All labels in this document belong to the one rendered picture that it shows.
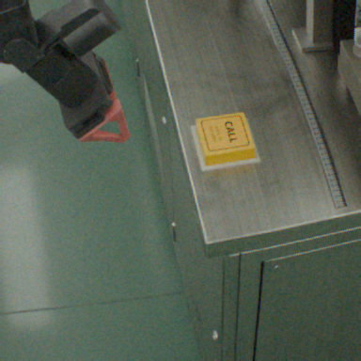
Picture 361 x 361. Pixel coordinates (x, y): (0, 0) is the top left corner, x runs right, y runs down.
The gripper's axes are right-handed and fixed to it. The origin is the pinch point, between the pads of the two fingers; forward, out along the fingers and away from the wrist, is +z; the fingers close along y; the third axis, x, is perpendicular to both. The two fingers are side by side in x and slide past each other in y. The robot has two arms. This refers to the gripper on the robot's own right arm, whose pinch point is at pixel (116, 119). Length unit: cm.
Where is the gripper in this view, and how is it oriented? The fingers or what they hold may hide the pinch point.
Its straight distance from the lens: 139.2
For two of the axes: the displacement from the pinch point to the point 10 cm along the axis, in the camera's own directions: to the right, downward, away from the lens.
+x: -8.1, 5.3, 2.4
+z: 5.0, 4.3, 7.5
